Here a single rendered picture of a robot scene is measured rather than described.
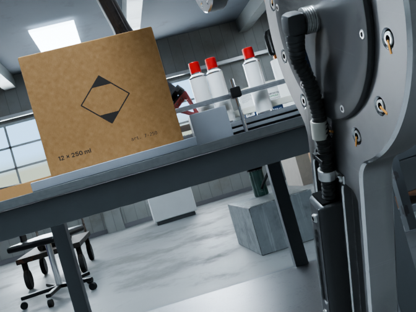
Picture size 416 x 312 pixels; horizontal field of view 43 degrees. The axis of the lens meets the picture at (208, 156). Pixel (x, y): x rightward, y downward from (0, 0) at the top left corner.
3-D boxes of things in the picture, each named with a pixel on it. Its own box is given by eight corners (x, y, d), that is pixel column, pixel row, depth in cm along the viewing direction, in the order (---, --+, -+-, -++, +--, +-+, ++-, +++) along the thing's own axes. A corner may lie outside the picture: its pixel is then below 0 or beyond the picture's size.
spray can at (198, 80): (218, 127, 162) (200, 62, 162) (221, 125, 157) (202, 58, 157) (202, 131, 161) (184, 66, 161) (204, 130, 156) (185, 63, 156)
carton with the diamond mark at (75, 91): (173, 147, 143) (145, 51, 143) (184, 140, 119) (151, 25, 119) (62, 179, 138) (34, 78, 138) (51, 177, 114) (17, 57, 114)
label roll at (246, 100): (296, 112, 223) (287, 78, 223) (283, 114, 205) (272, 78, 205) (254, 125, 232) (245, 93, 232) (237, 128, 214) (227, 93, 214)
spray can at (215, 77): (236, 122, 162) (217, 57, 162) (237, 121, 157) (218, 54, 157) (219, 126, 162) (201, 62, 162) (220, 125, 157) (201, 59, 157)
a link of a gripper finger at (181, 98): (203, 107, 163) (179, 88, 163) (205, 104, 156) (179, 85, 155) (190, 124, 163) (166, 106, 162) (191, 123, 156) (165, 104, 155)
